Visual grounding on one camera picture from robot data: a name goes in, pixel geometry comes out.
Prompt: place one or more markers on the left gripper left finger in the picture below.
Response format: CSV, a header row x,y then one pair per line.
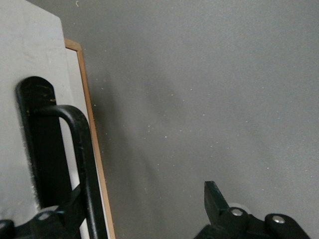
x,y
37,226

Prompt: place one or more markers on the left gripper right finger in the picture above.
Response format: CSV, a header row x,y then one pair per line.
x,y
214,204

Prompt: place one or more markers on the white-fronted wooden drawer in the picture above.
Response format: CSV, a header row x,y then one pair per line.
x,y
30,44

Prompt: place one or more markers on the wooden drawer cabinet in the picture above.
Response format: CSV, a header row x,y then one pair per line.
x,y
86,87

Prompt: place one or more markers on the grey table mat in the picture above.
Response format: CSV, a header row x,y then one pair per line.
x,y
199,99

